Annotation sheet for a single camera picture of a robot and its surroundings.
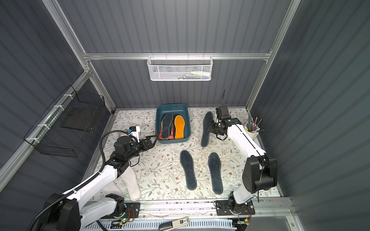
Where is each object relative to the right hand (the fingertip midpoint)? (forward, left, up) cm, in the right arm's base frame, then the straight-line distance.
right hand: (212, 128), depth 87 cm
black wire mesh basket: (-9, +78, +12) cm, 80 cm away
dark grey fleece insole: (+16, +31, -13) cm, 37 cm away
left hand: (-10, +33, +3) cm, 34 cm away
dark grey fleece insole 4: (+10, +1, -2) cm, 11 cm away
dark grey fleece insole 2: (-15, +15, -16) cm, 27 cm away
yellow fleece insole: (+14, +21, -14) cm, 30 cm away
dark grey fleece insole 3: (-15, -2, -16) cm, 22 cm away
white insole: (-26, +49, -16) cm, 58 cm away
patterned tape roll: (+6, +65, -15) cm, 67 cm away
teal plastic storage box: (+29, +20, -14) cm, 38 cm away
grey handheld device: (-49, +24, -11) cm, 55 cm away
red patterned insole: (+4, +27, -15) cm, 31 cm away
